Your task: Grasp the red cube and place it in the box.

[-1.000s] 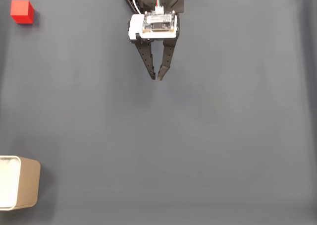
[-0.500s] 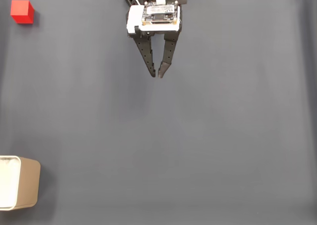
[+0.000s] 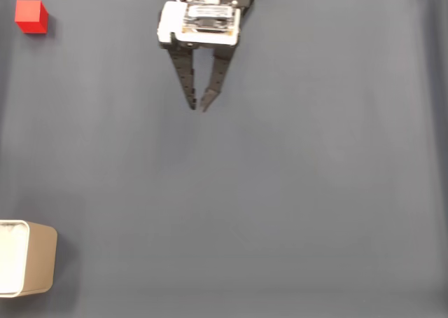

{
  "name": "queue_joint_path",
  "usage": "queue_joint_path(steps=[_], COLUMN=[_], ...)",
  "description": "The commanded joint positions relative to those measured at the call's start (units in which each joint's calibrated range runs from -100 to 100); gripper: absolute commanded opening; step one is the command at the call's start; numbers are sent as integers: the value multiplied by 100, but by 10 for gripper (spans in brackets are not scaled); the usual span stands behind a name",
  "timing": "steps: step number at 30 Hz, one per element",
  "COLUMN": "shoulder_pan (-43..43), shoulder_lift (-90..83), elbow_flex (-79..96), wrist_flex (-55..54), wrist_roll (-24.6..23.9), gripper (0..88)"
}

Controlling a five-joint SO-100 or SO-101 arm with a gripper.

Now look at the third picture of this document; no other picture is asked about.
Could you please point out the red cube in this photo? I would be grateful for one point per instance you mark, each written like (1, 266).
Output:
(29, 15)

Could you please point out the beige box with white rim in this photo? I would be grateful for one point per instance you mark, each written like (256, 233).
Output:
(40, 258)

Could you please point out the grey desk mat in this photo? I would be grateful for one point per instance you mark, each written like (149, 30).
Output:
(280, 192)

